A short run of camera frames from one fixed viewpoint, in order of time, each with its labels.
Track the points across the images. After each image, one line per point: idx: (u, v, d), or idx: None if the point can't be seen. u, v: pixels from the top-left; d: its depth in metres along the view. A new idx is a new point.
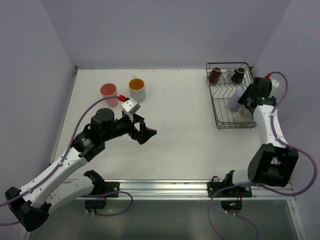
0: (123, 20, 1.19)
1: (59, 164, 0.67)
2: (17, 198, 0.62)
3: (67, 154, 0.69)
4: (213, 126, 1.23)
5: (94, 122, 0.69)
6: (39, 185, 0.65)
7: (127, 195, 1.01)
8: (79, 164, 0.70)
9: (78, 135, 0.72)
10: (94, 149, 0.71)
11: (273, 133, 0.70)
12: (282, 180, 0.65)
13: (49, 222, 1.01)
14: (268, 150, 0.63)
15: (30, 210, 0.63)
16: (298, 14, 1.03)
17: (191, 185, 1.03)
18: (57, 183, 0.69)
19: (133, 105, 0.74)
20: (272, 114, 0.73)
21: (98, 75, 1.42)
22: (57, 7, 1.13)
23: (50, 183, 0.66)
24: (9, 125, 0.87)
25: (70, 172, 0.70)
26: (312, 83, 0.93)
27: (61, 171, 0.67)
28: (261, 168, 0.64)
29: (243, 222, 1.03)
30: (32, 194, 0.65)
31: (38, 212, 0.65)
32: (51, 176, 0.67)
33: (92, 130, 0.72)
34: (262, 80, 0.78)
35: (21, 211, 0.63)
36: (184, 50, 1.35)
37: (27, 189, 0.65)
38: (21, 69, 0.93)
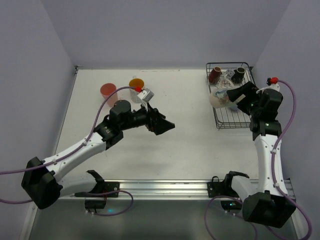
0: (123, 20, 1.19)
1: (84, 143, 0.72)
2: (42, 166, 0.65)
3: (91, 136, 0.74)
4: (213, 126, 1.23)
5: (113, 113, 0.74)
6: (63, 158, 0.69)
7: (128, 195, 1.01)
8: (99, 148, 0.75)
9: (99, 124, 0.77)
10: (114, 138, 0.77)
11: (272, 177, 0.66)
12: (275, 223, 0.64)
13: (49, 222, 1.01)
14: (264, 199, 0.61)
15: (51, 179, 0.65)
16: (298, 14, 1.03)
17: (191, 185, 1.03)
18: (77, 161, 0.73)
19: (147, 93, 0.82)
20: (274, 151, 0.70)
21: (98, 75, 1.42)
22: (57, 7, 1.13)
23: (73, 158, 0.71)
24: (10, 125, 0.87)
25: (90, 154, 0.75)
26: (312, 82, 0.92)
27: (84, 150, 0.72)
28: (257, 214, 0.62)
29: (243, 223, 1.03)
30: (56, 166, 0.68)
31: (56, 186, 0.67)
32: (75, 153, 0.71)
33: (110, 121, 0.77)
34: (272, 102, 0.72)
35: (42, 180, 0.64)
36: (183, 50, 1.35)
37: (52, 160, 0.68)
38: (21, 68, 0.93)
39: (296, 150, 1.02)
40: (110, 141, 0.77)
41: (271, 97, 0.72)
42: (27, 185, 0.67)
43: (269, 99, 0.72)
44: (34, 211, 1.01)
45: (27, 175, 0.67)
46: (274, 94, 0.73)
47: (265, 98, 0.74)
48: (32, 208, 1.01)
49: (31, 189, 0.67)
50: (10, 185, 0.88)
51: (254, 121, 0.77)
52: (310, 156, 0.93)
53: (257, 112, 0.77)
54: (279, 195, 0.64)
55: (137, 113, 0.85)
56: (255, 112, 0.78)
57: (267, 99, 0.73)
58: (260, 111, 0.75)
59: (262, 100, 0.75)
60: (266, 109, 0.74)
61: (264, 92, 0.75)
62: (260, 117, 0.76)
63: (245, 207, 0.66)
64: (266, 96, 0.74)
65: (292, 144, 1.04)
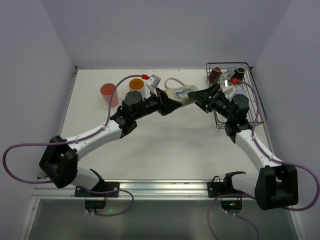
0: (123, 20, 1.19)
1: (103, 127, 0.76)
2: (63, 143, 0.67)
3: (108, 122, 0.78)
4: (213, 126, 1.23)
5: (126, 105, 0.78)
6: (84, 138, 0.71)
7: (129, 195, 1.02)
8: (114, 135, 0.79)
9: (114, 114, 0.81)
10: (128, 128, 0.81)
11: (264, 155, 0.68)
12: (292, 198, 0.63)
13: (49, 222, 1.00)
14: (269, 174, 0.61)
15: (74, 156, 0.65)
16: (298, 14, 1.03)
17: (190, 184, 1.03)
18: (93, 145, 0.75)
19: (154, 78, 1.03)
20: (254, 137, 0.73)
21: (98, 75, 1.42)
22: (57, 7, 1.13)
23: (94, 140, 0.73)
24: (10, 125, 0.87)
25: (106, 139, 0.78)
26: (312, 82, 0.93)
27: (103, 134, 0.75)
28: (270, 193, 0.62)
29: (243, 223, 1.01)
30: (78, 144, 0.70)
31: (76, 164, 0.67)
32: (95, 135, 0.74)
33: (125, 111, 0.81)
34: (242, 109, 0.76)
35: (65, 155, 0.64)
36: (183, 50, 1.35)
37: (74, 138, 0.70)
38: (21, 69, 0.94)
39: (296, 150, 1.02)
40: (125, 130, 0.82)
41: (240, 105, 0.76)
42: (47, 164, 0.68)
43: (239, 107, 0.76)
44: (34, 211, 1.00)
45: (48, 151, 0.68)
46: (243, 101, 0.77)
47: (235, 106, 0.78)
48: (32, 208, 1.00)
49: (50, 168, 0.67)
50: (11, 185, 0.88)
51: (229, 126, 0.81)
52: (309, 156, 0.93)
53: (229, 117, 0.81)
54: (279, 166, 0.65)
55: (148, 100, 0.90)
56: (229, 118, 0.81)
57: (237, 107, 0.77)
58: (232, 117, 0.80)
59: (233, 107, 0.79)
60: (237, 115, 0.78)
61: (233, 101, 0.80)
62: (233, 121, 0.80)
63: (258, 197, 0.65)
64: (236, 105, 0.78)
65: (292, 144, 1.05)
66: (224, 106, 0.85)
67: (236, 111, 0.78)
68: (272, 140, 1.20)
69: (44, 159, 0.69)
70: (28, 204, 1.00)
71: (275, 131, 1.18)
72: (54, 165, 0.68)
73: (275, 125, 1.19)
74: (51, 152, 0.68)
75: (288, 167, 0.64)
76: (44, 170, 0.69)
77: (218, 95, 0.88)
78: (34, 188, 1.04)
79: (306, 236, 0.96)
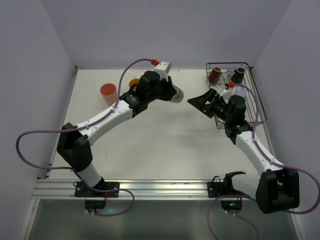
0: (123, 20, 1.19)
1: (112, 109, 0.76)
2: (72, 130, 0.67)
3: (117, 104, 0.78)
4: (213, 126, 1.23)
5: (143, 81, 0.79)
6: (94, 123, 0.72)
7: (129, 195, 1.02)
8: (125, 116, 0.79)
9: (124, 94, 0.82)
10: (139, 106, 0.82)
11: (265, 158, 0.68)
12: (293, 201, 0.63)
13: (49, 222, 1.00)
14: (271, 179, 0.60)
15: (86, 142, 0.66)
16: (298, 14, 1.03)
17: (190, 184, 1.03)
18: (104, 129, 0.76)
19: (167, 64, 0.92)
20: (254, 139, 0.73)
21: (98, 75, 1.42)
22: (57, 7, 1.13)
23: (104, 123, 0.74)
24: (10, 125, 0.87)
25: (117, 121, 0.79)
26: (311, 82, 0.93)
27: (114, 116, 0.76)
28: (271, 197, 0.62)
29: (243, 223, 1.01)
30: (89, 130, 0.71)
31: (89, 149, 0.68)
32: (105, 119, 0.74)
33: (137, 91, 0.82)
34: (239, 109, 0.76)
35: (77, 141, 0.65)
36: (183, 50, 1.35)
37: (84, 124, 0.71)
38: (21, 69, 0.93)
39: (296, 150, 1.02)
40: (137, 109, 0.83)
41: (237, 104, 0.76)
42: (63, 150, 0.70)
43: (236, 106, 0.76)
44: (34, 211, 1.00)
45: (61, 138, 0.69)
46: (239, 100, 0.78)
47: (232, 106, 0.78)
48: (32, 207, 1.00)
49: (66, 153, 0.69)
50: (11, 185, 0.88)
51: (228, 128, 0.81)
52: (309, 156, 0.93)
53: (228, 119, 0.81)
54: (280, 170, 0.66)
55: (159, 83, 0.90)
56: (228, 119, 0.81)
57: (234, 107, 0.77)
58: (231, 118, 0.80)
59: (231, 107, 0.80)
60: (235, 115, 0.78)
61: (230, 101, 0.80)
62: (232, 122, 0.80)
63: (260, 200, 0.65)
64: (232, 105, 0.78)
65: (292, 144, 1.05)
66: (222, 109, 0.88)
67: (233, 111, 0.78)
68: (272, 140, 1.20)
69: (60, 145, 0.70)
70: (28, 204, 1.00)
71: (275, 131, 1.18)
72: (70, 150, 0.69)
73: (275, 125, 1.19)
74: (64, 138, 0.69)
75: (289, 170, 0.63)
76: (61, 155, 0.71)
77: (216, 99, 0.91)
78: (34, 188, 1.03)
79: (306, 236, 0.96)
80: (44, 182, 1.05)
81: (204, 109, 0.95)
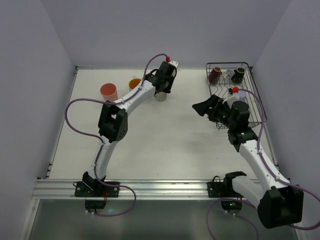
0: (123, 20, 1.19)
1: (140, 88, 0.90)
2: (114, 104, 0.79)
3: (143, 84, 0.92)
4: (213, 126, 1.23)
5: (164, 65, 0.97)
6: (128, 99, 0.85)
7: (131, 195, 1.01)
8: (150, 94, 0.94)
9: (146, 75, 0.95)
10: (159, 85, 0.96)
11: (271, 174, 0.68)
12: (295, 218, 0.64)
13: (50, 222, 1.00)
14: (275, 197, 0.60)
15: (125, 114, 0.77)
16: (298, 14, 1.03)
17: (191, 184, 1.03)
18: (135, 105, 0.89)
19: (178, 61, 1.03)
20: (259, 151, 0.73)
21: (98, 75, 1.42)
22: (57, 7, 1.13)
23: (135, 99, 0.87)
24: (9, 125, 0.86)
25: (143, 98, 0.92)
26: (312, 82, 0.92)
27: (141, 93, 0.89)
28: (274, 214, 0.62)
29: (243, 223, 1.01)
30: (125, 105, 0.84)
31: (126, 121, 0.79)
32: (136, 95, 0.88)
33: (157, 74, 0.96)
34: (243, 115, 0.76)
35: (118, 114, 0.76)
36: (183, 50, 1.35)
37: (121, 100, 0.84)
38: (21, 69, 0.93)
39: (296, 149, 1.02)
40: (157, 87, 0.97)
41: (240, 110, 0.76)
42: (104, 124, 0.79)
43: (240, 112, 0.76)
44: (34, 211, 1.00)
45: (102, 113, 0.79)
46: (242, 106, 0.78)
47: (235, 112, 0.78)
48: (33, 207, 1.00)
49: (107, 126, 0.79)
50: (11, 186, 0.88)
51: (232, 134, 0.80)
52: (309, 156, 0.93)
53: (232, 125, 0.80)
54: (285, 187, 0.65)
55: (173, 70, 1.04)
56: (231, 126, 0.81)
57: (237, 113, 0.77)
58: (234, 124, 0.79)
59: (234, 113, 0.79)
60: (238, 122, 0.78)
61: (233, 107, 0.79)
62: (236, 129, 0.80)
63: (262, 215, 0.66)
64: (235, 111, 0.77)
65: (292, 144, 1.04)
66: (225, 115, 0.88)
67: (236, 117, 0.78)
68: (272, 140, 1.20)
69: (101, 120, 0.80)
70: (28, 204, 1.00)
71: (275, 131, 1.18)
72: (110, 123, 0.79)
73: (275, 125, 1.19)
74: (105, 114, 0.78)
75: (294, 188, 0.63)
76: (102, 130, 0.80)
77: (219, 105, 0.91)
78: (34, 188, 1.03)
79: (306, 236, 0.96)
80: (44, 182, 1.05)
81: (207, 113, 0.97)
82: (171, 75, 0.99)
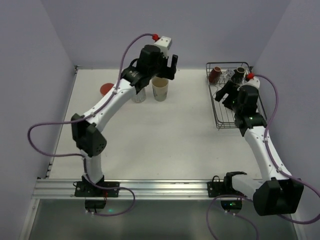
0: (123, 21, 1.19)
1: (114, 92, 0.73)
2: (82, 119, 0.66)
3: (119, 85, 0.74)
4: (213, 126, 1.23)
5: (144, 53, 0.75)
6: (100, 110, 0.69)
7: (130, 195, 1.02)
8: (129, 95, 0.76)
9: (124, 71, 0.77)
10: (142, 82, 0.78)
11: (273, 164, 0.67)
12: (289, 209, 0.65)
13: (50, 221, 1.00)
14: (274, 188, 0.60)
15: (95, 130, 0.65)
16: (298, 14, 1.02)
17: (191, 184, 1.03)
18: (112, 112, 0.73)
19: (169, 40, 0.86)
20: (265, 139, 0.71)
21: (98, 75, 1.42)
22: (57, 7, 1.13)
23: (109, 107, 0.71)
24: (9, 125, 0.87)
25: (123, 101, 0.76)
26: (312, 82, 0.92)
27: (117, 98, 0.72)
28: (270, 204, 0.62)
29: (243, 223, 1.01)
30: (96, 118, 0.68)
31: (100, 135, 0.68)
32: (110, 102, 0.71)
33: (139, 67, 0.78)
34: (250, 97, 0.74)
35: (87, 132, 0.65)
36: (183, 51, 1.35)
37: (90, 113, 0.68)
38: (21, 69, 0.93)
39: (296, 150, 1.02)
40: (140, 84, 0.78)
41: (248, 92, 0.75)
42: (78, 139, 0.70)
43: (247, 94, 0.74)
44: (34, 211, 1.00)
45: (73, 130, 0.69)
46: (250, 89, 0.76)
47: (243, 94, 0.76)
48: (32, 207, 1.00)
49: (81, 142, 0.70)
50: (11, 185, 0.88)
51: (239, 118, 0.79)
52: (309, 156, 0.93)
53: (239, 108, 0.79)
54: (285, 179, 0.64)
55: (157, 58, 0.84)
56: (238, 109, 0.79)
57: (245, 96, 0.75)
58: (241, 107, 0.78)
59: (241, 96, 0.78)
60: (246, 105, 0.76)
61: (240, 89, 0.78)
62: (243, 113, 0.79)
63: (257, 202, 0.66)
64: (243, 93, 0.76)
65: (292, 145, 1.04)
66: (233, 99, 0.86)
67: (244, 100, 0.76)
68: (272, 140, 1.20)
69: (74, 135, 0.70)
70: (28, 204, 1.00)
71: (275, 131, 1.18)
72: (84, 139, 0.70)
73: (275, 125, 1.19)
74: (76, 129, 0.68)
75: (295, 181, 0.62)
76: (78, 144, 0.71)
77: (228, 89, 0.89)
78: (34, 188, 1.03)
79: (306, 236, 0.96)
80: (44, 182, 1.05)
81: None
82: (156, 63, 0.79)
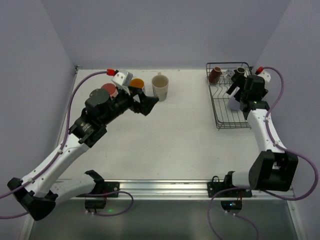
0: (123, 21, 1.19)
1: (59, 151, 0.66)
2: (18, 189, 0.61)
3: (66, 141, 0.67)
4: (213, 126, 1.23)
5: (89, 105, 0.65)
6: (41, 174, 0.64)
7: (128, 195, 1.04)
8: (79, 151, 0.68)
9: (74, 124, 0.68)
10: (94, 134, 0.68)
11: (270, 139, 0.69)
12: (283, 185, 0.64)
13: (50, 221, 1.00)
14: (268, 157, 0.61)
15: (33, 200, 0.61)
16: (298, 14, 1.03)
17: (190, 185, 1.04)
18: (59, 172, 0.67)
19: (125, 75, 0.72)
20: (266, 119, 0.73)
21: (98, 75, 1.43)
22: (57, 7, 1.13)
23: (52, 171, 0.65)
24: (10, 125, 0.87)
25: (72, 158, 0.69)
26: (312, 82, 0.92)
27: (62, 159, 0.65)
28: (263, 175, 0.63)
29: (243, 223, 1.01)
30: (35, 184, 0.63)
31: (44, 202, 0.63)
32: (53, 163, 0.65)
33: (89, 115, 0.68)
34: (256, 83, 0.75)
35: (24, 201, 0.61)
36: (183, 51, 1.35)
37: (28, 179, 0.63)
38: (21, 68, 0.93)
39: (296, 150, 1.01)
40: (93, 137, 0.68)
41: (253, 78, 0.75)
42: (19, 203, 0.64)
43: (253, 80, 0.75)
44: None
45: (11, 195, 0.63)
46: (257, 76, 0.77)
47: (248, 81, 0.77)
48: None
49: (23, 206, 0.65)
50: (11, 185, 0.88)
51: (243, 102, 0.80)
52: (309, 157, 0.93)
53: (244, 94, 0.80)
54: (280, 152, 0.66)
55: (116, 98, 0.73)
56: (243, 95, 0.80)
57: (250, 82, 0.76)
58: (246, 93, 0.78)
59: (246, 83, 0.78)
60: (251, 91, 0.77)
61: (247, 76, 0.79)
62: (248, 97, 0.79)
63: (253, 176, 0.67)
64: (249, 79, 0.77)
65: (292, 145, 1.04)
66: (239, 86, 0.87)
67: (249, 86, 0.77)
68: None
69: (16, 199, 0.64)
70: None
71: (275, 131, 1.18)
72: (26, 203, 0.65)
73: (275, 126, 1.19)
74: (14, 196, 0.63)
75: (289, 155, 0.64)
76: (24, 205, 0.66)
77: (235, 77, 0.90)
78: None
79: (306, 236, 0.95)
80: None
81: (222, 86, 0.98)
82: (109, 110, 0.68)
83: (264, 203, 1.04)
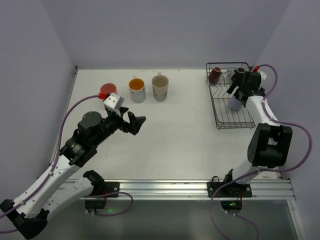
0: (123, 21, 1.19)
1: (50, 173, 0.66)
2: (9, 212, 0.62)
3: (56, 163, 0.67)
4: (213, 126, 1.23)
5: (82, 127, 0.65)
6: (31, 196, 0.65)
7: (127, 195, 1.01)
8: (70, 172, 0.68)
9: (65, 144, 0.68)
10: (85, 155, 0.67)
11: (266, 115, 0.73)
12: (280, 157, 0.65)
13: (51, 221, 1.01)
14: (263, 129, 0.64)
15: (24, 223, 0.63)
16: (298, 14, 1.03)
17: (191, 185, 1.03)
18: (51, 192, 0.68)
19: (117, 100, 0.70)
20: (263, 100, 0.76)
21: (98, 75, 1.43)
22: (56, 7, 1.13)
23: (42, 193, 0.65)
24: (9, 125, 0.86)
25: (64, 179, 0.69)
26: (312, 82, 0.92)
27: (52, 181, 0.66)
28: (260, 146, 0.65)
29: (243, 222, 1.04)
30: (26, 206, 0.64)
31: (35, 222, 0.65)
32: (44, 186, 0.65)
33: (81, 136, 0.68)
34: (252, 76, 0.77)
35: (16, 224, 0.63)
36: (183, 52, 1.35)
37: (19, 202, 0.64)
38: (20, 68, 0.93)
39: (296, 150, 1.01)
40: (83, 158, 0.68)
41: (250, 71, 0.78)
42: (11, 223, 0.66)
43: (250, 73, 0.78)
44: None
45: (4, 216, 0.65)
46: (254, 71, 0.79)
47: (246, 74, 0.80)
48: None
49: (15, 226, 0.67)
50: (10, 186, 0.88)
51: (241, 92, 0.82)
52: (309, 157, 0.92)
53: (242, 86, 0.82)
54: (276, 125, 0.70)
55: (107, 119, 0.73)
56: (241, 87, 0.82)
57: (247, 75, 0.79)
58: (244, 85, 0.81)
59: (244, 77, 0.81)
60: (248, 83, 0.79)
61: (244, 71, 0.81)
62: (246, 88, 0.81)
63: (251, 150, 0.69)
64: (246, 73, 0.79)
65: (292, 145, 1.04)
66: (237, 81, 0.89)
67: (246, 79, 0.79)
68: None
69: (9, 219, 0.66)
70: None
71: None
72: None
73: None
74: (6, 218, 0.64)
75: (285, 128, 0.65)
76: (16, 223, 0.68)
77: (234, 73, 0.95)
78: None
79: (306, 236, 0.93)
80: None
81: None
82: (100, 131, 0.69)
83: (264, 203, 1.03)
